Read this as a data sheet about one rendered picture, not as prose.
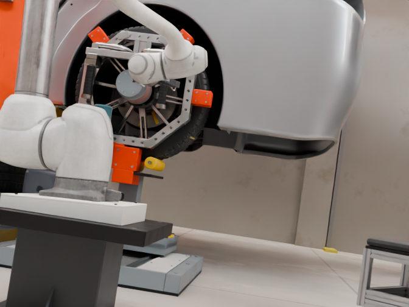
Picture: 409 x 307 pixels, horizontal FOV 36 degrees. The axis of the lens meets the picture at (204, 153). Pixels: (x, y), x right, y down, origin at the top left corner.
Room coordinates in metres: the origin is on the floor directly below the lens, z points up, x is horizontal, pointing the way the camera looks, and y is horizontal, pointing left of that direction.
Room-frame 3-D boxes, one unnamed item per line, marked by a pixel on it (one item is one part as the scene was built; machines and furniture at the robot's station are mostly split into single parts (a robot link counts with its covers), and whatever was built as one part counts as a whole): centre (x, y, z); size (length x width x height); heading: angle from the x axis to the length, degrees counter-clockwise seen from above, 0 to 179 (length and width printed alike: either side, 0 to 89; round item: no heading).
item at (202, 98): (2.97, 0.05, 0.85); 0.09 x 0.08 x 0.07; 84
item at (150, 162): (3.09, 0.23, 0.51); 0.29 x 0.06 x 0.06; 174
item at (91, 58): (2.82, 0.55, 0.93); 0.09 x 0.05 x 0.05; 174
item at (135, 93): (2.93, 0.37, 0.85); 0.21 x 0.14 x 0.14; 174
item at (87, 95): (2.79, 0.56, 0.83); 0.04 x 0.04 x 0.16
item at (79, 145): (1.85, 0.36, 0.51); 0.18 x 0.16 x 0.22; 75
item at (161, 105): (2.75, 0.22, 0.83); 0.04 x 0.04 x 0.16
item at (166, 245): (3.17, 0.34, 0.13); 0.50 x 0.36 x 0.10; 84
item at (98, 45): (2.89, 0.47, 1.03); 0.19 x 0.18 x 0.11; 174
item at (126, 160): (3.04, 0.36, 0.48); 0.16 x 0.12 x 0.17; 174
